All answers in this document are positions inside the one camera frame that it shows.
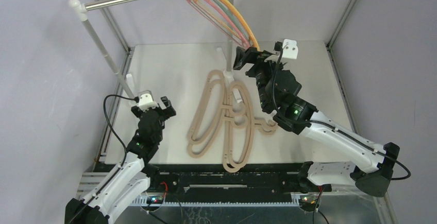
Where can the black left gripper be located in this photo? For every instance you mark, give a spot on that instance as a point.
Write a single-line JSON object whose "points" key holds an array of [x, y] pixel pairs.
{"points": [[167, 112]]}

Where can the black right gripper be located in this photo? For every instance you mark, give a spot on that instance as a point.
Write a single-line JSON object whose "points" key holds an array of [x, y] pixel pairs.
{"points": [[254, 63]]}

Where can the orange wire hanger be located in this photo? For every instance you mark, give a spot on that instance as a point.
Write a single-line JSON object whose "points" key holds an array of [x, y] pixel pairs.
{"points": [[237, 28]]}

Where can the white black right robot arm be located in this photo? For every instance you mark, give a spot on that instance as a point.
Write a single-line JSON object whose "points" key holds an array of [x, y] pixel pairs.
{"points": [[369, 166]]}

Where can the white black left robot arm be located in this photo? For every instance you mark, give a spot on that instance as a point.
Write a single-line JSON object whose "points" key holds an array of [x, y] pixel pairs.
{"points": [[131, 176]]}

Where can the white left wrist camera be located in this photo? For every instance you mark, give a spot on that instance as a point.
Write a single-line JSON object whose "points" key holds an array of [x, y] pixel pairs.
{"points": [[146, 101]]}

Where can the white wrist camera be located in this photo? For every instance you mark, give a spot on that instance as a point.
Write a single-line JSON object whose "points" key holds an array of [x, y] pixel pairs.
{"points": [[287, 48], [146, 101]]}

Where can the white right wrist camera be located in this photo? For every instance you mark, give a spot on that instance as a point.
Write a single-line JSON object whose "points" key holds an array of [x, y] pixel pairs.
{"points": [[287, 48]]}

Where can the aluminium frame rail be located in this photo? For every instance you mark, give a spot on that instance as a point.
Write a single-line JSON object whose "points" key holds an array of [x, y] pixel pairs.
{"points": [[244, 189]]}

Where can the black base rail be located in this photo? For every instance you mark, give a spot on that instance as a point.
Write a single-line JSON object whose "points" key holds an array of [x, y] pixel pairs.
{"points": [[300, 184]]}

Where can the left rack post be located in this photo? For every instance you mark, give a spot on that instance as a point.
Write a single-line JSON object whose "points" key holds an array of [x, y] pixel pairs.
{"points": [[81, 12]]}

